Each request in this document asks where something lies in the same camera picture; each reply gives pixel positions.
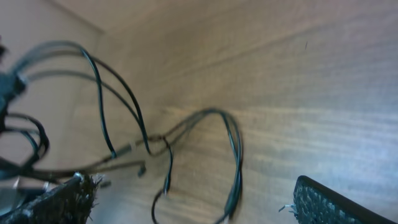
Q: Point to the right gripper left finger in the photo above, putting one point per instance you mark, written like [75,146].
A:
[68,203]

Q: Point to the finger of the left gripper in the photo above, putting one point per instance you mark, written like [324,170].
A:
[12,85]

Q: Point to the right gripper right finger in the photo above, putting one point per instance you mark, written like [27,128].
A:
[315,203]

